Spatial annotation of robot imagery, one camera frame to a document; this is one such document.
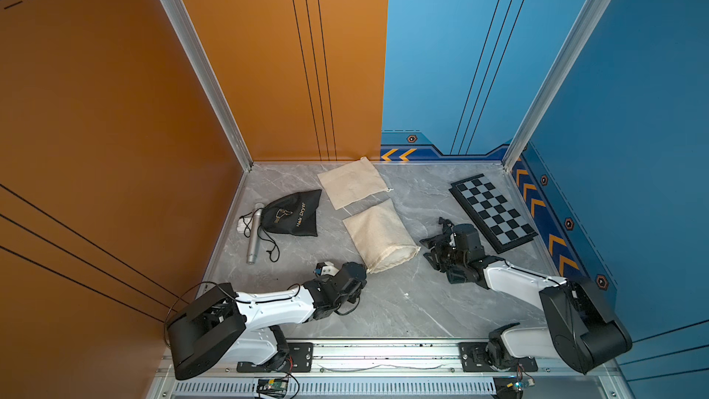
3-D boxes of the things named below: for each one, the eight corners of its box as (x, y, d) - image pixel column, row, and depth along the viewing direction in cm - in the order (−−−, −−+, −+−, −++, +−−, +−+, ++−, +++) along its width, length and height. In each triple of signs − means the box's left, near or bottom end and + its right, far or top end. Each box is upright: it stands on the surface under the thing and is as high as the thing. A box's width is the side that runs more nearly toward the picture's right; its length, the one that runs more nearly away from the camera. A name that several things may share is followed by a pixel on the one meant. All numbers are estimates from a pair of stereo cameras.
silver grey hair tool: (246, 265, 92) (241, 259, 89) (257, 210, 107) (254, 203, 103) (254, 264, 92) (250, 259, 89) (265, 209, 107) (262, 203, 104)
